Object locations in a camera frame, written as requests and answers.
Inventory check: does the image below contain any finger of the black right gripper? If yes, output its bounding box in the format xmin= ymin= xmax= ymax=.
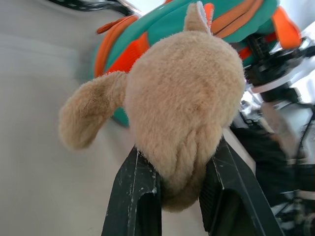
xmin=247 ymin=34 xmax=269 ymax=65

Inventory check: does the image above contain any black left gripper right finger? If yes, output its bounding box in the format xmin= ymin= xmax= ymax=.
xmin=198 ymin=137 xmax=284 ymax=236

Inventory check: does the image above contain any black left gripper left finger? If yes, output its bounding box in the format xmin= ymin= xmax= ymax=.
xmin=101 ymin=144 xmax=163 ymax=236

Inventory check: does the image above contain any orange and teal backpack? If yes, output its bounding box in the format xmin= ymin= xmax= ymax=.
xmin=93 ymin=0 xmax=303 ymax=128

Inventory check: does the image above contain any beige plush toy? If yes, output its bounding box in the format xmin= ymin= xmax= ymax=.
xmin=58 ymin=1 xmax=247 ymax=213

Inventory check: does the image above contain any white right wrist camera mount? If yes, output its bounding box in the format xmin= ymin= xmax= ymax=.
xmin=249 ymin=73 xmax=295 ymax=94

